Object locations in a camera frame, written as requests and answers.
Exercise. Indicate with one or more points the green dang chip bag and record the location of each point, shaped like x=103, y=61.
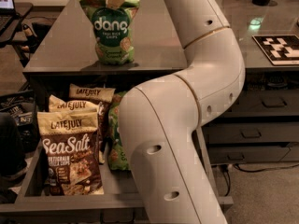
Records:
x=112, y=30
x=117, y=97
x=116, y=158

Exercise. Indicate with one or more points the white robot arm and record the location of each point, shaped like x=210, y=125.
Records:
x=160, y=120

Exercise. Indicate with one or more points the back Late July chip bag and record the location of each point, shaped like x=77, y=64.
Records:
x=92, y=93

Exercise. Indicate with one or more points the late july chip bag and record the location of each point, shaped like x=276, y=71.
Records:
x=56, y=104
x=69, y=139
x=92, y=93

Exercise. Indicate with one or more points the middle Late July chip bag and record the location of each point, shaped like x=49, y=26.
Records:
x=56, y=104

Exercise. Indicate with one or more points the front Late July chip bag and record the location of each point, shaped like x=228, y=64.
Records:
x=69, y=139

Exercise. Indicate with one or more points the grey cabinet with counter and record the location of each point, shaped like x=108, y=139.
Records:
x=62, y=41

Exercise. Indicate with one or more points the closed upper right drawer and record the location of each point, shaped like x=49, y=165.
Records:
x=265, y=104

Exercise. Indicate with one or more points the closed drawer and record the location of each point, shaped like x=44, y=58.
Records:
x=250, y=153
x=265, y=104
x=241, y=133

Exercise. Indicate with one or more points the closed middle right drawer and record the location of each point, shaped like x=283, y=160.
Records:
x=241, y=133

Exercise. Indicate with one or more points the closed lower right drawer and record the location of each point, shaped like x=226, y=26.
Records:
x=250, y=153

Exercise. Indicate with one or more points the black side desk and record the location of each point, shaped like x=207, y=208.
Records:
x=22, y=10

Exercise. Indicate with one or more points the laptop computer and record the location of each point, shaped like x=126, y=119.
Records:
x=7, y=14

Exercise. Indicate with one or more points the black crate with items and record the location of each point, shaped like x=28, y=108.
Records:
x=22, y=107

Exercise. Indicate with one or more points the black white marker tag board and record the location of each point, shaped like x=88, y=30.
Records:
x=279, y=49

